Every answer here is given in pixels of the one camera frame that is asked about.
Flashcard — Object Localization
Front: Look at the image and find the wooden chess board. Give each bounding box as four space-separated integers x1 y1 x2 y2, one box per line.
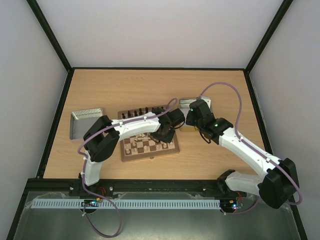
114 105 180 162

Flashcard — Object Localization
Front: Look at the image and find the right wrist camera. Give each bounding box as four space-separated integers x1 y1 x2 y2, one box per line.
199 96 212 108

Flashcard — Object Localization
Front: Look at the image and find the yellow metal tin box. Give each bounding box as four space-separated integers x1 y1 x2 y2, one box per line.
179 97 213 132

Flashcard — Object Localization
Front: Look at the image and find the silver metal tin lid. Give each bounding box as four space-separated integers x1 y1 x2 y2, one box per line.
69 108 103 141

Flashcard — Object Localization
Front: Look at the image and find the dark chess pieces row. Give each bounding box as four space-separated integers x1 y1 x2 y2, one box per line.
117 105 164 120

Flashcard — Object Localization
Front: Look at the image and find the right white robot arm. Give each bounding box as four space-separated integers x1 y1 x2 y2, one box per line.
186 99 299 209

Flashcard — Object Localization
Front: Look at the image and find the light blue cable duct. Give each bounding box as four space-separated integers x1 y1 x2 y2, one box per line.
31 199 221 210

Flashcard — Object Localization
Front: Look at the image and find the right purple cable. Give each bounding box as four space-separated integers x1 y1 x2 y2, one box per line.
199 81 305 216

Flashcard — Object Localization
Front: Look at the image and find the black mounting rail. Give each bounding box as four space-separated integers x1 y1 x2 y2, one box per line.
67 178 291 198

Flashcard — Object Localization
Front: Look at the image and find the black enclosure frame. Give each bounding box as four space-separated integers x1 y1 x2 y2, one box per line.
4 0 311 240

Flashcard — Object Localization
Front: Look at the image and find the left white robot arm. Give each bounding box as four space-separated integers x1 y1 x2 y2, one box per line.
77 107 185 186

